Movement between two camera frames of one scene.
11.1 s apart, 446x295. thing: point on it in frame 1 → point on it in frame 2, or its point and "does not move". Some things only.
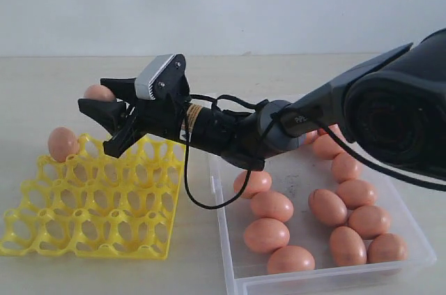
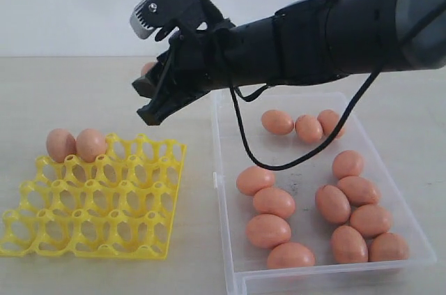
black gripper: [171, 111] → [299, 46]
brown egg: [62, 143] does not move
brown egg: [325, 148] → [146, 67]
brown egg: [258, 181] does not move
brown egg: [98, 92] → [90, 144]
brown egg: [387, 247] does not move
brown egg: [347, 247] does not move
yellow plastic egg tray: [99, 206] does not move
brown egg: [369, 221] does not move
